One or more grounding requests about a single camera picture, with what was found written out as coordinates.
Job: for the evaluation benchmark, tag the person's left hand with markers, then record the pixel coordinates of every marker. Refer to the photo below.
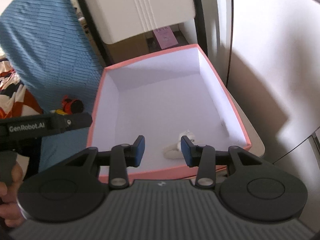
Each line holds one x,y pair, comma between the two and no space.
7,205

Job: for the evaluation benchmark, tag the white cabinet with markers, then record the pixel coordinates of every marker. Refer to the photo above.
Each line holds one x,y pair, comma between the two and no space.
125,5

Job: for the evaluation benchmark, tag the pink cardboard box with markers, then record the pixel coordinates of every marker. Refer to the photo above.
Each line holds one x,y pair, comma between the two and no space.
160,100

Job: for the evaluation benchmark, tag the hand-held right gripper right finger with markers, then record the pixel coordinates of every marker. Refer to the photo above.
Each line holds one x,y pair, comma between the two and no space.
185,152

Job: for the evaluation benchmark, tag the orange black white printed blanket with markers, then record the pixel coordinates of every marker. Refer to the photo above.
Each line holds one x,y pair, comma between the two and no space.
15,97

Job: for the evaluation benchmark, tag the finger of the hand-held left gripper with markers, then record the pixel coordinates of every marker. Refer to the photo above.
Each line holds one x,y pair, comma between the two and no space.
75,122

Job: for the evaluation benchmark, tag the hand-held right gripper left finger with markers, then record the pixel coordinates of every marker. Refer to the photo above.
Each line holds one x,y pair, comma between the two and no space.
140,152

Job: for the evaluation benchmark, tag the red and black toy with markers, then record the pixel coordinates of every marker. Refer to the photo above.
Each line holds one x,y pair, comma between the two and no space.
72,105

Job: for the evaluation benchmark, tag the black bed frame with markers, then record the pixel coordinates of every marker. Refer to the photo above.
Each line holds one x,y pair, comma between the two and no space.
86,17

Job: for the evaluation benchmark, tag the blue textured bedspread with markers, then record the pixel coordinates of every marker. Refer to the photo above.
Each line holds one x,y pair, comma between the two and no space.
37,42

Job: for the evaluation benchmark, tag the yellow plastic stick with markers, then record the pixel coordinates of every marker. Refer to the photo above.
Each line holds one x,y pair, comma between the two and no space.
58,111

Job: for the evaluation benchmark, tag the small white toy figure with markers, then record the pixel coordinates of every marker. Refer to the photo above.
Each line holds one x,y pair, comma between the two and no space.
175,150

